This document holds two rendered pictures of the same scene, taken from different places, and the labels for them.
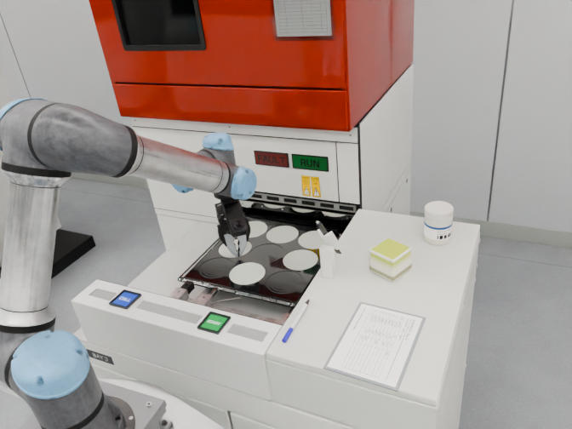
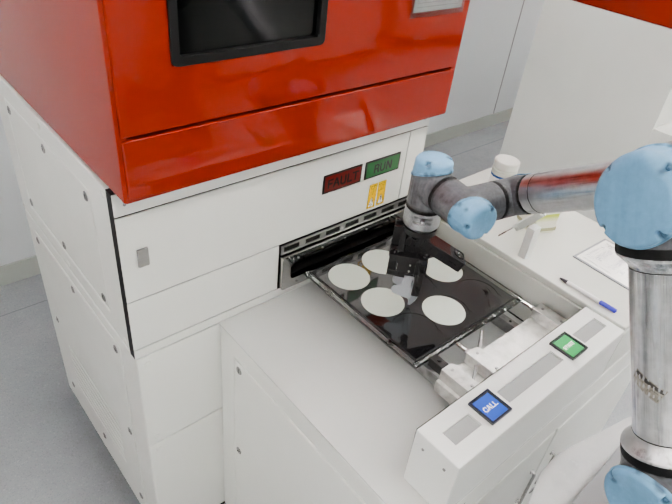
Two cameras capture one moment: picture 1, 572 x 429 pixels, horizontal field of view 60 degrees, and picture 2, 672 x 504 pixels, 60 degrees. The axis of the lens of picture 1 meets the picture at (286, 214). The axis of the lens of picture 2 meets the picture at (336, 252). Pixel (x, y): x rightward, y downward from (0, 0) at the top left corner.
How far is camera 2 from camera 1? 159 cm
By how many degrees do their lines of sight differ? 60
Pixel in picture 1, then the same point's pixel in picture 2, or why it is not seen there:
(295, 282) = (480, 286)
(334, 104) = (442, 86)
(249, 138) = (322, 161)
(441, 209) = (512, 160)
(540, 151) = not seen: hidden behind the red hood
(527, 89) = not seen: hidden behind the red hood
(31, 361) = not seen: outside the picture
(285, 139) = (363, 146)
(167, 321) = (550, 380)
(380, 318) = (600, 256)
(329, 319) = (590, 279)
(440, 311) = (597, 230)
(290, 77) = (412, 64)
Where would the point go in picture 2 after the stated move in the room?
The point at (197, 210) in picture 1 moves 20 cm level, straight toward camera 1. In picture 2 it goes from (219, 308) to (306, 325)
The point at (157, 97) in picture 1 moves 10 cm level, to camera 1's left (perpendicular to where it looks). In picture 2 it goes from (221, 141) to (189, 164)
